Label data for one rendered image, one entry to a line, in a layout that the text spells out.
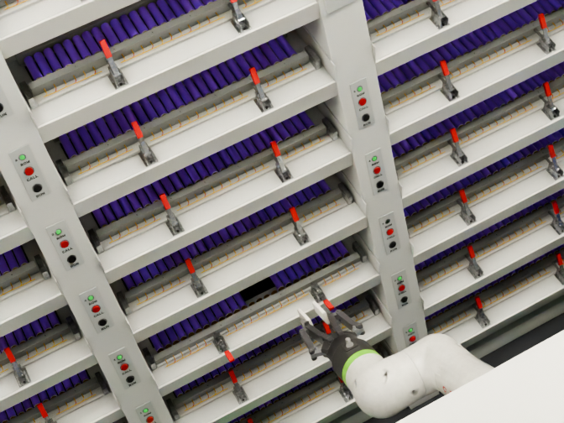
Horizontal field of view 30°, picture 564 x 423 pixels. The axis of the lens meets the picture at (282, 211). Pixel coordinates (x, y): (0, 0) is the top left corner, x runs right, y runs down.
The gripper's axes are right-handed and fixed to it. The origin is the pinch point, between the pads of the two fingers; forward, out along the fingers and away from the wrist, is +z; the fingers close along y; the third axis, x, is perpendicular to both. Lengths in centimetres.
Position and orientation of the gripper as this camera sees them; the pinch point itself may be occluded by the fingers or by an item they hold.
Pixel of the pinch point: (313, 315)
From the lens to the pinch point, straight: 238.1
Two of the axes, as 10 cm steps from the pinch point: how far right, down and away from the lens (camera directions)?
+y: -8.8, 4.3, -2.0
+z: -3.6, -3.3, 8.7
